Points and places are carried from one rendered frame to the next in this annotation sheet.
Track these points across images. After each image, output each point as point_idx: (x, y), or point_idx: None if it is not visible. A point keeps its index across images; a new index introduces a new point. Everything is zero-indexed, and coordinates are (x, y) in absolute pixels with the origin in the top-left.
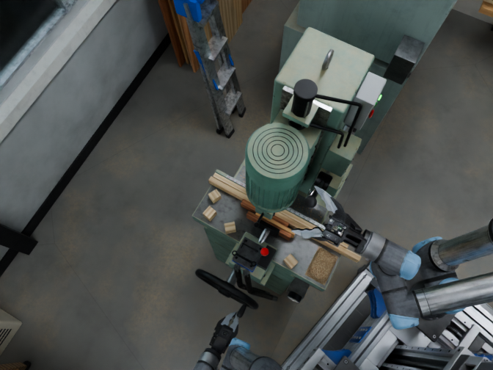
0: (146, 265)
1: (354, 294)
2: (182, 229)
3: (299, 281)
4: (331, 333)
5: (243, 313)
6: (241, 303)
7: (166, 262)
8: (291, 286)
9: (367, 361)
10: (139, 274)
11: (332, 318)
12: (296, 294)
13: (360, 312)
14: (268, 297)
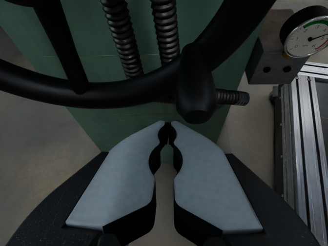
0: (12, 219)
1: (304, 99)
2: (53, 151)
3: (274, 27)
4: (322, 160)
5: (211, 78)
6: (171, 85)
7: (41, 200)
8: (266, 41)
9: None
10: (2, 238)
11: (305, 139)
12: (317, 7)
13: (327, 116)
14: (229, 94)
